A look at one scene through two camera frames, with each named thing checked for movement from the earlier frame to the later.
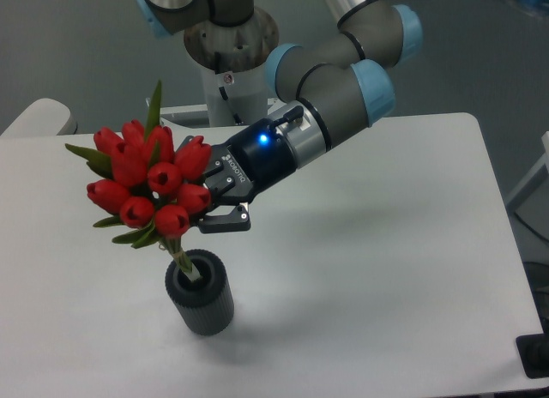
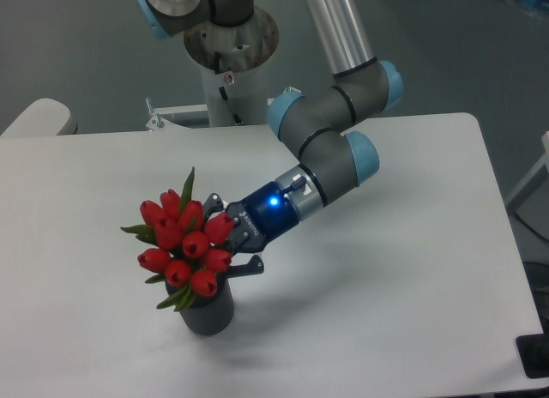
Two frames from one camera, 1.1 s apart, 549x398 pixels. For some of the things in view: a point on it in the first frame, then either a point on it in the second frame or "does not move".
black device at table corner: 533,351 does not move
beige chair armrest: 43,117 does not move
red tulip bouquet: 148,183 -> 185,244
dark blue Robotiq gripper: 256,158 -> 258,216
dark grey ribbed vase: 204,307 does not move
